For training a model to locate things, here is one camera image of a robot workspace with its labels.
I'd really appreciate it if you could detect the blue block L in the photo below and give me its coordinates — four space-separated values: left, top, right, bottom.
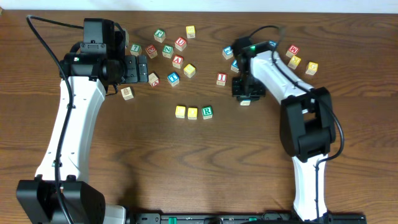
240 100 251 106

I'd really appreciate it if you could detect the green block R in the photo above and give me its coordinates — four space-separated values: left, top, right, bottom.
201 106 213 119

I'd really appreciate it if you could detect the yellow block O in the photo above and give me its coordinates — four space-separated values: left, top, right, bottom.
187 107 198 119

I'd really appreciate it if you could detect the yellow block C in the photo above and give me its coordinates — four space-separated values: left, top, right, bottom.
175 106 186 119

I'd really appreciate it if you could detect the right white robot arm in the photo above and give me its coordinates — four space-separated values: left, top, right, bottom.
231 37 336 222

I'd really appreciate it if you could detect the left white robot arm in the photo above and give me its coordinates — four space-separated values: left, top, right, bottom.
16 53 148 223

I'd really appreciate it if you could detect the green block 7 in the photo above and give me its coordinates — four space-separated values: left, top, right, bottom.
130 44 142 56

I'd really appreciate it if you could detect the wooden block red side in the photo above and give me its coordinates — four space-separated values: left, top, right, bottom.
148 73 160 87

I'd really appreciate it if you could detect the wooden picture block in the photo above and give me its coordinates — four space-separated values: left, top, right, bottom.
121 87 134 100

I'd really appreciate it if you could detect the red block I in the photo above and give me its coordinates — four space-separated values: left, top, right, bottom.
216 73 227 86

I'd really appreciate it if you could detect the red block E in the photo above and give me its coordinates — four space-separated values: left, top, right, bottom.
145 45 157 58

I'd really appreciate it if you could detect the blue block 2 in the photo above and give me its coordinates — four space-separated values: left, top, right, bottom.
222 46 233 60

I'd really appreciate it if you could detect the green block Z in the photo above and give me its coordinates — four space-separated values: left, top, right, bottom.
162 45 174 58

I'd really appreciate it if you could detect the blue block T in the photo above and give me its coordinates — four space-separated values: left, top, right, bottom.
167 72 180 86

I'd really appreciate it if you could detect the green block J top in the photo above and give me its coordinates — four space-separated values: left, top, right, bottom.
154 29 166 43

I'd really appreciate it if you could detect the red block A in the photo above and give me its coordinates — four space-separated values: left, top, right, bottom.
172 55 183 68

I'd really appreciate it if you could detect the blue block D right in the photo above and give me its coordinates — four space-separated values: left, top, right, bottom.
269 40 277 48

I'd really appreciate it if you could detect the red block U left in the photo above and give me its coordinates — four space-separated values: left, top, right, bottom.
175 37 187 52

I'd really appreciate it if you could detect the yellow block K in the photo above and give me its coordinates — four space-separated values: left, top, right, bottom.
287 55 301 70

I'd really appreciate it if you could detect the red block M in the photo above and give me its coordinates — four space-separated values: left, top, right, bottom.
285 45 300 58

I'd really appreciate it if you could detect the yellow block S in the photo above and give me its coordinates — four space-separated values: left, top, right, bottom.
186 26 196 39

